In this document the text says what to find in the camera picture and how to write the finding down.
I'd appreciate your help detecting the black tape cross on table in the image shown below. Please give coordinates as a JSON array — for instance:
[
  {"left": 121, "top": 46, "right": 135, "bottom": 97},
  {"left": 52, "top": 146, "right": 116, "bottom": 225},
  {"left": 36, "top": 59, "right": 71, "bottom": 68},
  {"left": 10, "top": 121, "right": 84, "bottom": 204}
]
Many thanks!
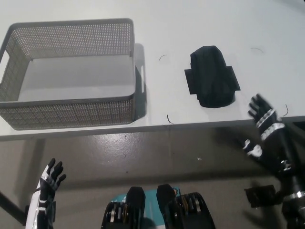
[{"left": 184, "top": 66, "right": 241, "bottom": 95}]

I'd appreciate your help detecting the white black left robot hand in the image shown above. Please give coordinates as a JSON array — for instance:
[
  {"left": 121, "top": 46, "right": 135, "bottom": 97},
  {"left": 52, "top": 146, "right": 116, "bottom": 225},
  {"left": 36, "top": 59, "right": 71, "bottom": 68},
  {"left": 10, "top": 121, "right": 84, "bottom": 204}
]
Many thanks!
[{"left": 25, "top": 157, "right": 67, "bottom": 229}]

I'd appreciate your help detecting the black fabric pencil case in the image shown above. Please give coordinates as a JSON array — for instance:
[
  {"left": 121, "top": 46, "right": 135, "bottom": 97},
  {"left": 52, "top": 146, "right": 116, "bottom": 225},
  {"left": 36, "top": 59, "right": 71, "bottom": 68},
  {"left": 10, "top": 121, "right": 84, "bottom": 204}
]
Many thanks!
[{"left": 190, "top": 45, "right": 235, "bottom": 108}]

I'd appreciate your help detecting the black diagonal bar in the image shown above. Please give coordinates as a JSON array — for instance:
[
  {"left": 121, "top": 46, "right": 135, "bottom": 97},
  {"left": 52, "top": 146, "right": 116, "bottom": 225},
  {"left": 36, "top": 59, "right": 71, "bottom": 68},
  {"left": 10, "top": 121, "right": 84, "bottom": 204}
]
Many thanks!
[{"left": 0, "top": 190, "right": 27, "bottom": 226}]

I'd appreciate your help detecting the grey perforated metal basket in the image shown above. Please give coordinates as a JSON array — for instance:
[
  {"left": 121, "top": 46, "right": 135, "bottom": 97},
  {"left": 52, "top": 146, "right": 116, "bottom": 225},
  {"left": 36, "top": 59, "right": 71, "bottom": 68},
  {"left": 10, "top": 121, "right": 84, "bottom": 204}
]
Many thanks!
[{"left": 0, "top": 18, "right": 146, "bottom": 131}]

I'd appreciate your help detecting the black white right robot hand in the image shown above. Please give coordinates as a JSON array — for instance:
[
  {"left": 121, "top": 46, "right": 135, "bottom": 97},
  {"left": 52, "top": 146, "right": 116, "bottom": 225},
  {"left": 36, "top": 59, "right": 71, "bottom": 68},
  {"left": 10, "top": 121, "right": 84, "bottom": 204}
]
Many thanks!
[{"left": 242, "top": 94, "right": 294, "bottom": 173}]

